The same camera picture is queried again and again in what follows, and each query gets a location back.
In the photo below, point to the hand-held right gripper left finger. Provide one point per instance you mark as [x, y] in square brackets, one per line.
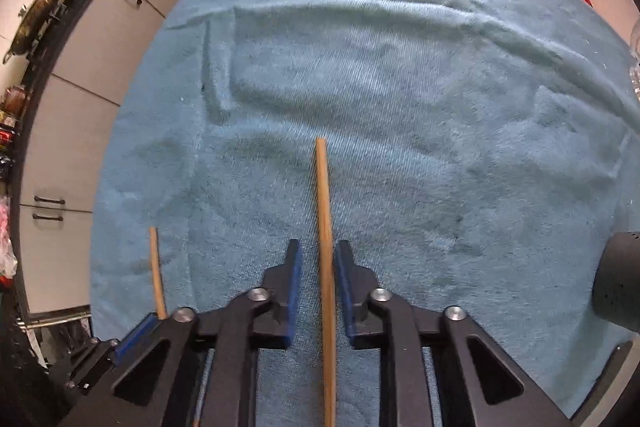
[295, 292]

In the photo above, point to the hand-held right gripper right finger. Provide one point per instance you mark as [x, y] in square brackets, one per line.
[344, 297]

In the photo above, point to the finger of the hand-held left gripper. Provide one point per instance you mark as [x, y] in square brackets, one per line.
[132, 339]

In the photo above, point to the wooden chopstick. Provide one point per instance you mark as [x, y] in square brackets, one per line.
[324, 232]
[156, 272]

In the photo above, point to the black chopstick holder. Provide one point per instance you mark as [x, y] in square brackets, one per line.
[620, 282]

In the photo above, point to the pink plastic bag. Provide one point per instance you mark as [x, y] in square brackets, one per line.
[6, 237]

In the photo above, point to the blue towel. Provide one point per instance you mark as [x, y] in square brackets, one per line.
[400, 107]

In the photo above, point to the white kitchen cabinet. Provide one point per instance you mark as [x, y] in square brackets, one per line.
[75, 132]

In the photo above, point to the group of condiment bottles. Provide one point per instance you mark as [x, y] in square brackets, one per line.
[10, 119]

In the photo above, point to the metal wok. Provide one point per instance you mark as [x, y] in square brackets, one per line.
[35, 19]

